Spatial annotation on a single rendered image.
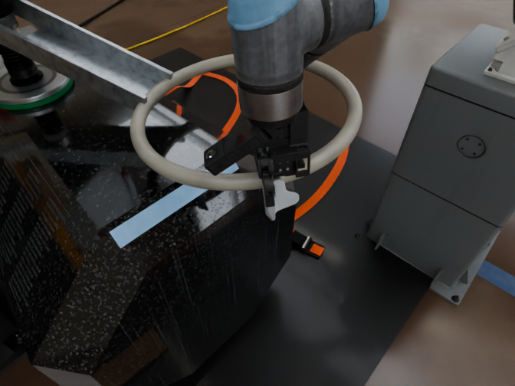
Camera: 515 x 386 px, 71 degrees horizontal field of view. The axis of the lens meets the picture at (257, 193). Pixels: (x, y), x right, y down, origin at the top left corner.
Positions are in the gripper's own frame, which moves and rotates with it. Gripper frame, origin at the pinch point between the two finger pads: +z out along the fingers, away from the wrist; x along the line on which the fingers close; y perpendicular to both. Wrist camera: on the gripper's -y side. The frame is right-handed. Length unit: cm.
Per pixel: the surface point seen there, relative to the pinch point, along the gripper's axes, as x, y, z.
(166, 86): 36.5, -16.8, -7.1
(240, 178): -0.2, -3.9, -7.6
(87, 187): 14.5, -35.1, 1.3
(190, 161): 19.1, -13.7, 2.5
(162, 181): 13.8, -19.9, 2.4
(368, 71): 191, 106, 84
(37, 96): 47, -51, -4
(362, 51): 221, 113, 83
